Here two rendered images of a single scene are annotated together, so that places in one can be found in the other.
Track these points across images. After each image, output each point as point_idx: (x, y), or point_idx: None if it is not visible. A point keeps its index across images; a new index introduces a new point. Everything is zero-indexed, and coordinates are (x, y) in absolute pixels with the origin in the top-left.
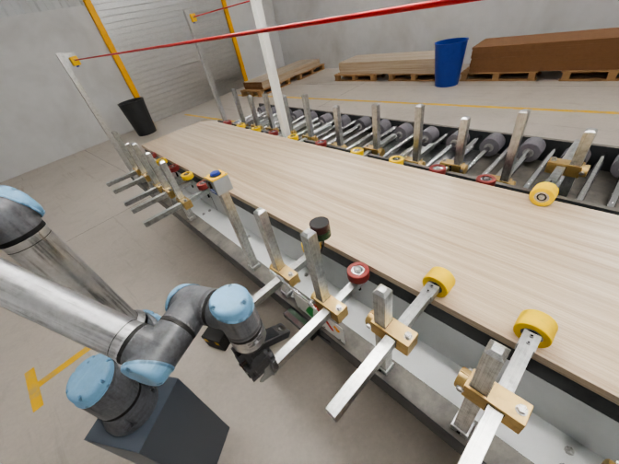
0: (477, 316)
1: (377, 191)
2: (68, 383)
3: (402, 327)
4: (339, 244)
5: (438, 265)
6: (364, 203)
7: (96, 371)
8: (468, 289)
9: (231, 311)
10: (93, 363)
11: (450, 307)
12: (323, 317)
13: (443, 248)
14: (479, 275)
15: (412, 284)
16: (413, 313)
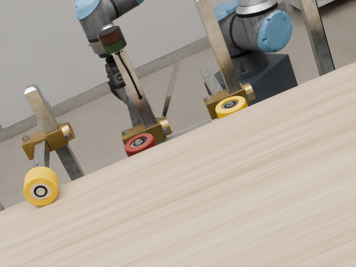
0: (0, 215)
1: (290, 201)
2: (227, 1)
3: (34, 138)
4: (198, 132)
5: (65, 213)
6: (268, 173)
7: (222, 9)
8: (20, 223)
9: (74, 3)
10: (232, 5)
11: (26, 201)
12: (133, 126)
13: (77, 230)
14: (17, 241)
15: (75, 182)
16: (37, 150)
